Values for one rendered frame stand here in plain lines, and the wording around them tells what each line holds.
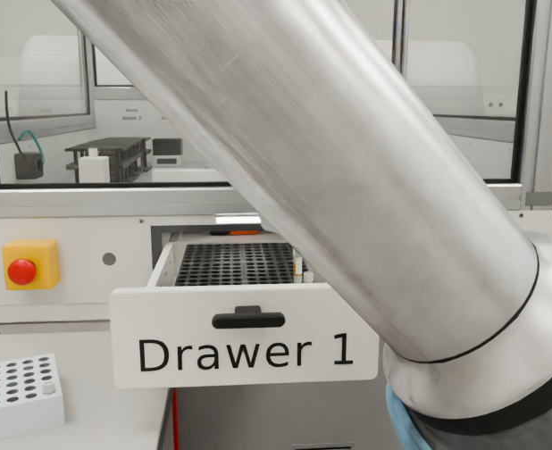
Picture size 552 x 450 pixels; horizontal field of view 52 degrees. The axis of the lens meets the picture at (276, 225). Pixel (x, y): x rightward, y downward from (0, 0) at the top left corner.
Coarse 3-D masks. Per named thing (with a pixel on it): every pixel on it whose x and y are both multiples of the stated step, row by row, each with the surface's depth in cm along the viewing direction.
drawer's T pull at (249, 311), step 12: (240, 312) 58; (252, 312) 58; (264, 312) 58; (276, 312) 58; (216, 324) 57; (228, 324) 57; (240, 324) 57; (252, 324) 57; (264, 324) 57; (276, 324) 57
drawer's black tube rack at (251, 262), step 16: (192, 256) 84; (208, 256) 84; (224, 256) 84; (240, 256) 84; (256, 256) 84; (272, 256) 84; (288, 256) 85; (192, 272) 76; (208, 272) 76; (224, 272) 77; (240, 272) 76; (256, 272) 76; (272, 272) 76; (288, 272) 76
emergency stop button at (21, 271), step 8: (16, 264) 83; (24, 264) 84; (32, 264) 84; (8, 272) 84; (16, 272) 83; (24, 272) 84; (32, 272) 84; (16, 280) 84; (24, 280) 84; (32, 280) 85
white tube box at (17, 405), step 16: (0, 368) 70; (16, 368) 70; (32, 368) 71; (48, 368) 70; (0, 384) 66; (16, 384) 67; (32, 384) 66; (0, 400) 63; (16, 400) 64; (32, 400) 63; (48, 400) 63; (0, 416) 62; (16, 416) 62; (32, 416) 63; (48, 416) 64; (0, 432) 62; (16, 432) 63
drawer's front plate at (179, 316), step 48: (144, 288) 60; (192, 288) 60; (240, 288) 60; (288, 288) 60; (144, 336) 60; (192, 336) 60; (240, 336) 61; (288, 336) 61; (144, 384) 61; (192, 384) 62; (240, 384) 62
